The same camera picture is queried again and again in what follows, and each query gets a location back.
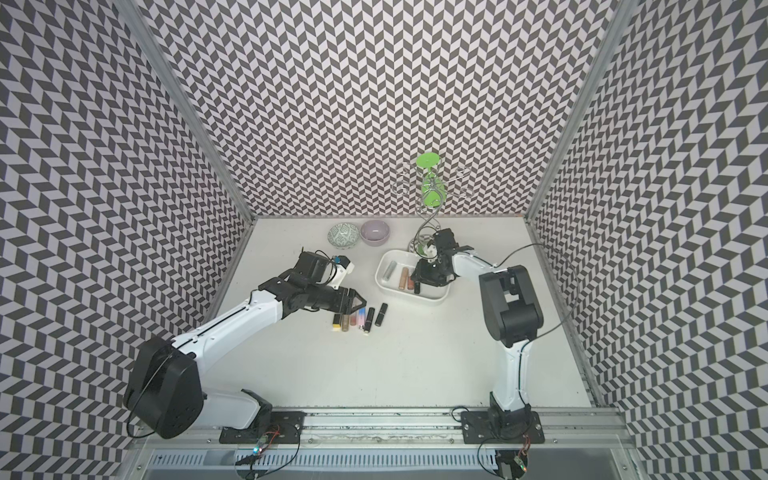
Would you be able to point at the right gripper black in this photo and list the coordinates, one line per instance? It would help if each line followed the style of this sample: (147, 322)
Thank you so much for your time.
(423, 275)

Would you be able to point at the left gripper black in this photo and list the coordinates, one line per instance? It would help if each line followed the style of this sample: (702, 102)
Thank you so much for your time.
(348, 307)

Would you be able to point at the peach lipstick tube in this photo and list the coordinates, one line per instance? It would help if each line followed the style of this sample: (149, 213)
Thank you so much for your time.
(404, 279)

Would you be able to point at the black lipstick short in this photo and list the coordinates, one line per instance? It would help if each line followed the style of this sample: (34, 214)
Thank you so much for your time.
(381, 314)

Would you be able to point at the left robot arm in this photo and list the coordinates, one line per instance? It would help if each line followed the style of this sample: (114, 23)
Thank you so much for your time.
(166, 390)

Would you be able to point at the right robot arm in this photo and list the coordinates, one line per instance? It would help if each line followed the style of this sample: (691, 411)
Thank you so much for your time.
(512, 315)

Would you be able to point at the black lipstick long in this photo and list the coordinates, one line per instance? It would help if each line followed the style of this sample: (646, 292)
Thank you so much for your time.
(369, 321)

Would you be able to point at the green patterned bowl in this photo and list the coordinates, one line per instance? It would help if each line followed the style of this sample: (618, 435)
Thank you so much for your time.
(344, 235)

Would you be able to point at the purple bowl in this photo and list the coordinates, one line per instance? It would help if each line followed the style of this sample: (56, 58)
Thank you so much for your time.
(375, 232)

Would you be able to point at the chrome jewelry stand green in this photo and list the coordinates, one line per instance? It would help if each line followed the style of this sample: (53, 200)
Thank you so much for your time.
(433, 195)

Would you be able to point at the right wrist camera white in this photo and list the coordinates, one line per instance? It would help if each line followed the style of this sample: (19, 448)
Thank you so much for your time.
(442, 244)

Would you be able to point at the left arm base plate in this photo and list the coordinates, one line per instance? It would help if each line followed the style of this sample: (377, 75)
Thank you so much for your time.
(286, 425)

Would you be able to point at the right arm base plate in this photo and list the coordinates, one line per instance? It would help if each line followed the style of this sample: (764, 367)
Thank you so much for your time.
(511, 428)

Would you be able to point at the aluminium front rail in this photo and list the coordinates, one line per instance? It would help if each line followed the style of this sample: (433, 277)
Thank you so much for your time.
(566, 427)

